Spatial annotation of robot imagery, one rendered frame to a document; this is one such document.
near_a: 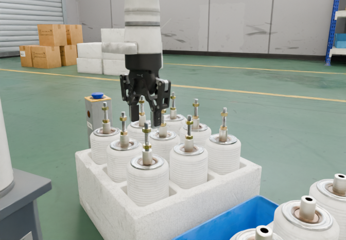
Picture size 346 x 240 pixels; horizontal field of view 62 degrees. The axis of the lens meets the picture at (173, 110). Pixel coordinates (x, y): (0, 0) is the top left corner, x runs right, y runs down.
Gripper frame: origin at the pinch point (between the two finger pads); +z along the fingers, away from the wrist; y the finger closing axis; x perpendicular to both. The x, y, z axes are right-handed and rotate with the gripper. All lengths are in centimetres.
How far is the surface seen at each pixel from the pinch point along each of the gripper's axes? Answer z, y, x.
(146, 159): 8.9, -1.2, 0.6
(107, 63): 18, 250, -156
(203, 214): 23.7, -9.8, -9.3
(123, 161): 12.6, 7.8, 0.4
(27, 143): 34, 96, -7
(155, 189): 14.6, -4.8, 1.5
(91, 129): 13.6, 38.2, -8.8
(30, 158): 35, 78, -1
